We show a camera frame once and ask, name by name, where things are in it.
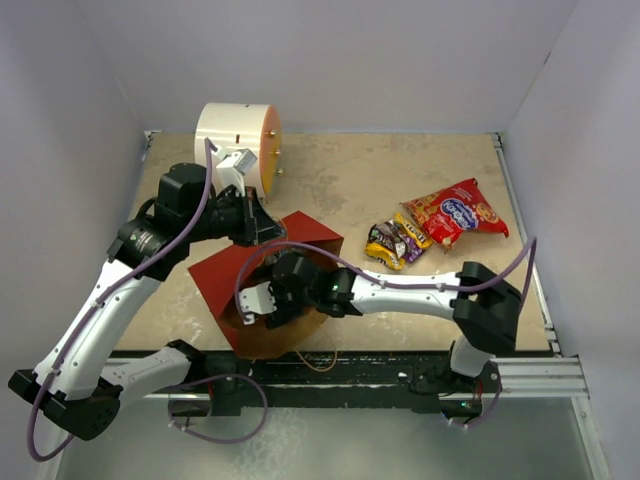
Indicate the yellow snack bar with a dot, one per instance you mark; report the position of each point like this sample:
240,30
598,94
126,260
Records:
379,252

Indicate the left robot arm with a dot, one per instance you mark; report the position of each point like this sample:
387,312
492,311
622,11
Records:
72,386

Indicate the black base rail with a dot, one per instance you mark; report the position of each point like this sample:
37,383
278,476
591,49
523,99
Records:
418,381

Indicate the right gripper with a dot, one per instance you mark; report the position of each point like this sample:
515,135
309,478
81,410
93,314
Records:
284,313

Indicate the yellow brown candy pack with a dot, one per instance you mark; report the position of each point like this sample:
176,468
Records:
407,227

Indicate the brown purple candy bar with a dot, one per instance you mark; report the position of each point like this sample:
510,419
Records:
398,242

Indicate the white cylinder drum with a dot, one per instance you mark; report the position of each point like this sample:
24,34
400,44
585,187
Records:
233,126

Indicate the red candy bag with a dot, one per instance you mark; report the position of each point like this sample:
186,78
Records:
448,213

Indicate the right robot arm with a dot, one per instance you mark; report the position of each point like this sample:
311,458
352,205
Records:
482,304

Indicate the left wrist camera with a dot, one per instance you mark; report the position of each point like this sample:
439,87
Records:
232,170

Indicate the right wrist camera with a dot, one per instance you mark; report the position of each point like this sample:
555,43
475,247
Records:
256,301

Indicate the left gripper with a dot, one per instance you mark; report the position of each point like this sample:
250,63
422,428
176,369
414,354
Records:
254,218

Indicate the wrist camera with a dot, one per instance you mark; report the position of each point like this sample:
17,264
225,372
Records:
256,301
232,170

